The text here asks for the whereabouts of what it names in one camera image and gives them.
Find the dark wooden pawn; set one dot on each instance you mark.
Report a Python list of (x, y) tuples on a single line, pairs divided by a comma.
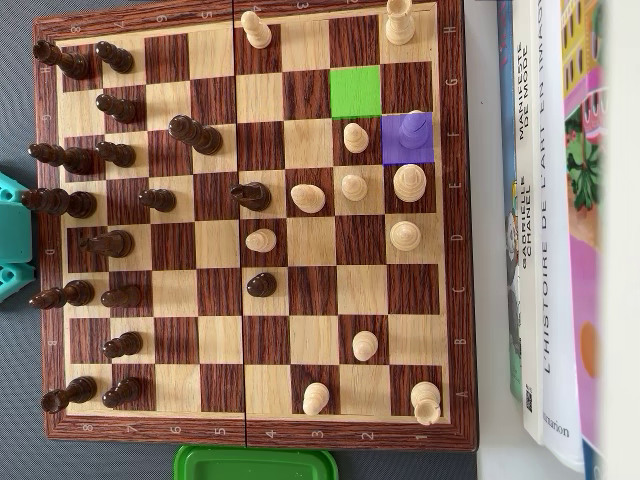
[(159, 200), (117, 154), (261, 285), (124, 344), (116, 57), (122, 392), (119, 108), (122, 297)]

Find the dark wooden bishop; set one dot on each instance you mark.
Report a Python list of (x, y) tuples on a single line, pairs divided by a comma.
[(67, 294), (67, 159)]

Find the teal robot base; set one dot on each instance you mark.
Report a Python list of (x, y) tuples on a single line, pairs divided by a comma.
[(12, 235)]

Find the dark wooden rook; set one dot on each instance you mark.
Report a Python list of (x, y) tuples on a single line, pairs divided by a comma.
[(72, 392), (67, 61)]

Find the dark wooden king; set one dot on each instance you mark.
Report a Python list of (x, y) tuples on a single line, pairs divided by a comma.
[(60, 202)]

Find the white Gabrielle Chanel book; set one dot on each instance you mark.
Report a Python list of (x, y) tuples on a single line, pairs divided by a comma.
[(530, 300)]

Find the green plastic container lid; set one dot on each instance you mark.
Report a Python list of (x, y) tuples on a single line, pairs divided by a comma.
[(255, 465)]

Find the light wooden bishop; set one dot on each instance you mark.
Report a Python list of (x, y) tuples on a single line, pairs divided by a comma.
[(414, 131), (307, 198)]

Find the wooden folding chessboard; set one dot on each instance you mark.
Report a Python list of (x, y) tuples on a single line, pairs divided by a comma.
[(220, 340)]

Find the blue illustrated book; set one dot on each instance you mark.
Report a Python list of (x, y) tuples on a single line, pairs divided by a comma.
[(506, 150)]

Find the dark wooden knight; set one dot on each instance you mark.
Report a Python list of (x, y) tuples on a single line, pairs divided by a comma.
[(110, 244), (252, 196)]

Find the pink colourful illustrated book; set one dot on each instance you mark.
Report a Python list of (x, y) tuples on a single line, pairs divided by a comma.
[(582, 280)]

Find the light wooden rook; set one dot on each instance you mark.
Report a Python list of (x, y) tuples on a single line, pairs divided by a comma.
[(400, 27), (425, 400)]

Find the light wooden pawn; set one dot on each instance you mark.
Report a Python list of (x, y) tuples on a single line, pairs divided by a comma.
[(354, 187), (260, 240), (316, 398), (356, 139), (365, 345), (257, 31)]

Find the light wooden king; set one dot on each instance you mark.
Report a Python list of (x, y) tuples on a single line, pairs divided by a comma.
[(409, 183)]

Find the light wooden queen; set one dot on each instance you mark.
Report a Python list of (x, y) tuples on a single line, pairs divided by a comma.
[(405, 236)]

